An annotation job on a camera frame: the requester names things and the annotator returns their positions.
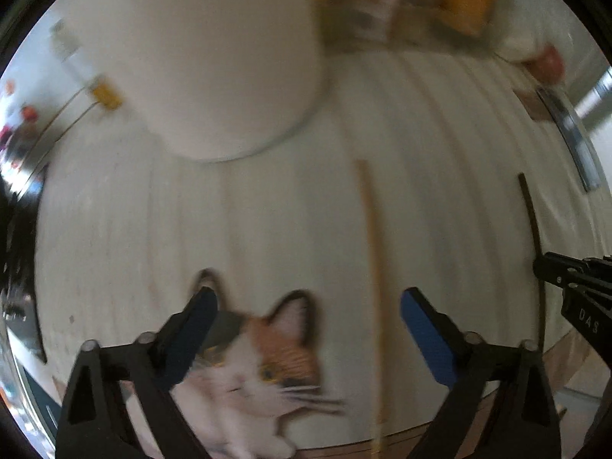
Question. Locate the dark wooden chopstick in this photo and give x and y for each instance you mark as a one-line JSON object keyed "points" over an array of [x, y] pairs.
{"points": [[534, 220]]}

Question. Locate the large white cylinder container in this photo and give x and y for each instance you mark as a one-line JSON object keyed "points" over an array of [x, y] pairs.
{"points": [[201, 57]]}

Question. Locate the black object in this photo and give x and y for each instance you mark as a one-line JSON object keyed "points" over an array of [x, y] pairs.
{"points": [[19, 258]]}

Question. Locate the red round object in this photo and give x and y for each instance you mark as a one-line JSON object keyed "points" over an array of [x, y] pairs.
{"points": [[547, 63]]}

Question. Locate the light wooden chopstick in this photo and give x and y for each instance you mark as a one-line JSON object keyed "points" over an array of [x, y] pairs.
{"points": [[374, 267]]}

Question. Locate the yellow and white boxes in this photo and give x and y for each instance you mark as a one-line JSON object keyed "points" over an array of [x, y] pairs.
{"points": [[406, 5]]}

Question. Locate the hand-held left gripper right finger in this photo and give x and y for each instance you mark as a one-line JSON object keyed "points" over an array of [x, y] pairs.
{"points": [[430, 339]]}

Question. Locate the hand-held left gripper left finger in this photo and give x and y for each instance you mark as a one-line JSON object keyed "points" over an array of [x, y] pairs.
{"points": [[191, 339]]}

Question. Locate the striped tablecloth with cat print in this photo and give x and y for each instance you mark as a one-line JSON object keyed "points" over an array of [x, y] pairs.
{"points": [[263, 229]]}

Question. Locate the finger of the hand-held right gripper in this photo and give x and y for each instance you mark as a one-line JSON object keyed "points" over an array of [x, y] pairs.
{"points": [[554, 278], [559, 262]]}

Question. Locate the yellow box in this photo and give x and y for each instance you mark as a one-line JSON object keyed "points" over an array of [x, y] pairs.
{"points": [[107, 95]]}

